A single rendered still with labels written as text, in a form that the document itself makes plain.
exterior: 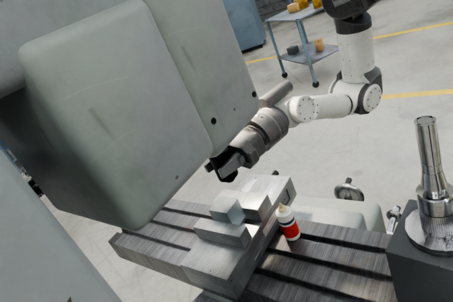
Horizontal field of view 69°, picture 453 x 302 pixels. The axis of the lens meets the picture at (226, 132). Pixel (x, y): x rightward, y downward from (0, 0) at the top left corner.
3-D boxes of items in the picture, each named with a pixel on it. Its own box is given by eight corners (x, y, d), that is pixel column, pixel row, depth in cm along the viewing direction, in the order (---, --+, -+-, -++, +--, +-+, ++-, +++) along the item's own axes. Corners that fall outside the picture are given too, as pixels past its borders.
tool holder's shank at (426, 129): (437, 201, 44) (427, 130, 39) (416, 191, 46) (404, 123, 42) (454, 188, 44) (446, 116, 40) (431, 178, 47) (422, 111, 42)
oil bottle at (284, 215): (288, 228, 87) (276, 196, 82) (303, 230, 84) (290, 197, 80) (282, 239, 84) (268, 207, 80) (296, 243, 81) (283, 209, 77)
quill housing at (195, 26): (198, 114, 82) (136, -18, 69) (269, 108, 69) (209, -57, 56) (145, 161, 70) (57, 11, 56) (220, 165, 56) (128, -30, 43)
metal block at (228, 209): (227, 212, 88) (219, 195, 86) (245, 216, 84) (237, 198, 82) (217, 227, 85) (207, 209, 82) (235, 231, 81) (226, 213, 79)
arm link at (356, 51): (352, 89, 106) (344, 21, 95) (391, 98, 96) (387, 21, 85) (329, 106, 102) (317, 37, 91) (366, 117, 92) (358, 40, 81)
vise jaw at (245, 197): (228, 199, 96) (222, 188, 94) (272, 205, 86) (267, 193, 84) (216, 214, 92) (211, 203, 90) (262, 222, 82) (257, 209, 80)
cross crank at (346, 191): (340, 197, 140) (334, 175, 135) (369, 200, 133) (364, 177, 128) (328, 224, 130) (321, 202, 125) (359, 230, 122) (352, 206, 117)
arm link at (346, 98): (300, 116, 94) (344, 111, 104) (329, 125, 86) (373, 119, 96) (306, 79, 91) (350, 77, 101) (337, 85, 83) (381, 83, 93)
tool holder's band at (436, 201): (440, 212, 43) (439, 207, 43) (408, 197, 47) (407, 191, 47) (464, 193, 44) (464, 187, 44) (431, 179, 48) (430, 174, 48)
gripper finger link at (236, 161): (216, 168, 69) (236, 151, 72) (222, 180, 70) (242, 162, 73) (220, 169, 68) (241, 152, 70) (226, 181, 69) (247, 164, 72)
